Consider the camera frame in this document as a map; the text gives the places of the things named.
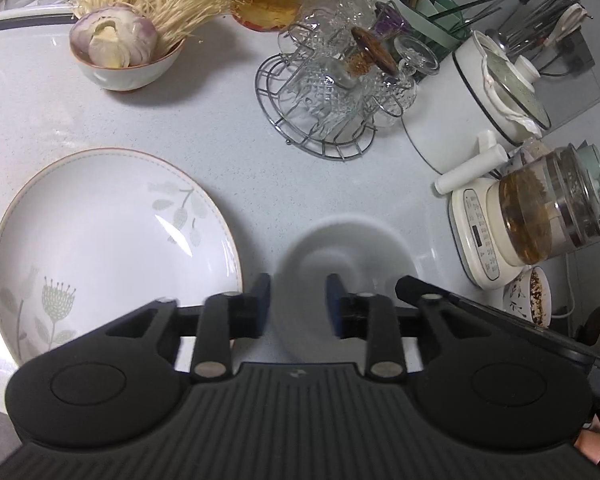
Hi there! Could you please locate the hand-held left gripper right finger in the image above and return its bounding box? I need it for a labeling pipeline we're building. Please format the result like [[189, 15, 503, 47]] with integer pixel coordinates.
[[326, 273, 482, 381]]

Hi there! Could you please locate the cream electric kettle base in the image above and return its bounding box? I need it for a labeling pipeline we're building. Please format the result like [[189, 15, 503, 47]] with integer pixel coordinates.
[[449, 185, 536, 290]]

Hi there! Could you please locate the white leaf print plate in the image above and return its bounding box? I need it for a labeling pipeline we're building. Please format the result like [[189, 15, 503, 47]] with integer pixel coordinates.
[[0, 147, 244, 367]]

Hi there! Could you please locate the glass tea kettle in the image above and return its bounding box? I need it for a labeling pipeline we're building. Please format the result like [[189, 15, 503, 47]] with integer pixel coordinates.
[[434, 130, 600, 267]]

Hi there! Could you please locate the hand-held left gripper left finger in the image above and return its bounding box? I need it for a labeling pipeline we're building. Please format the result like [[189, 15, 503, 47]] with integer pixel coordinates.
[[104, 273, 272, 380]]

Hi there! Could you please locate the purple glass cup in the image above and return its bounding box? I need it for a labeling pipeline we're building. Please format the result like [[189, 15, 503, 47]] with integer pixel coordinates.
[[375, 1, 408, 34]]

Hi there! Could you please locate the pale pot lid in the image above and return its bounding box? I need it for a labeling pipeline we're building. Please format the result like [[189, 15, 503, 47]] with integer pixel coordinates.
[[484, 44, 552, 132]]

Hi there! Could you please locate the white enamel pot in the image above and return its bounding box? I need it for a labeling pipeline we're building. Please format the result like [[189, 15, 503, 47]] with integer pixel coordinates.
[[452, 30, 552, 147]]

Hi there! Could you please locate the halved red onion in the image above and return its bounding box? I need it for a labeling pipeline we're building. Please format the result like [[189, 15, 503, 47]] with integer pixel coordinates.
[[70, 4, 158, 68]]

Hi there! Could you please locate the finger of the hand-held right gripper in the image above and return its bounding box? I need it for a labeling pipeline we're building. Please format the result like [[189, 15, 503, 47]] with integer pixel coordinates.
[[394, 275, 598, 364]]

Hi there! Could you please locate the person's right hand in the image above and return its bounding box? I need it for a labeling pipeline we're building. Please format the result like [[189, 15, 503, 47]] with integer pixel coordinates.
[[572, 420, 600, 467]]

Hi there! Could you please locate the bundle of metal cutlery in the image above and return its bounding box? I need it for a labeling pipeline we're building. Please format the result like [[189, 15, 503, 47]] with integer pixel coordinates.
[[497, 0, 594, 61]]

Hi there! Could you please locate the white ceramic bowl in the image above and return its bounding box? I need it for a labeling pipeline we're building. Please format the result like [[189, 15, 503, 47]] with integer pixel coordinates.
[[69, 35, 187, 92]]

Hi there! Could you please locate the brown wooden lid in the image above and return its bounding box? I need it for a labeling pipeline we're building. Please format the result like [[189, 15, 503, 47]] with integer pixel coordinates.
[[350, 26, 402, 75]]

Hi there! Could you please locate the chrome wire cup rack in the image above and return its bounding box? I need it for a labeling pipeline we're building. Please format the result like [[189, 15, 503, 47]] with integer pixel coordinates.
[[254, 52, 381, 160]]

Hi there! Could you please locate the small printed dish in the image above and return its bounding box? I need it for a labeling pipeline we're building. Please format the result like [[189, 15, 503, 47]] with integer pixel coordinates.
[[502, 266, 552, 327]]

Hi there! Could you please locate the small white bowl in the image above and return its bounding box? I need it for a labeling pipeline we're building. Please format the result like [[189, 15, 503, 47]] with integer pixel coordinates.
[[274, 214, 417, 365]]

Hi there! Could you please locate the pale green utensil holder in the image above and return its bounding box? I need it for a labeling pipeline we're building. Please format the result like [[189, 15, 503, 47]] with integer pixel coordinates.
[[386, 0, 474, 61]]

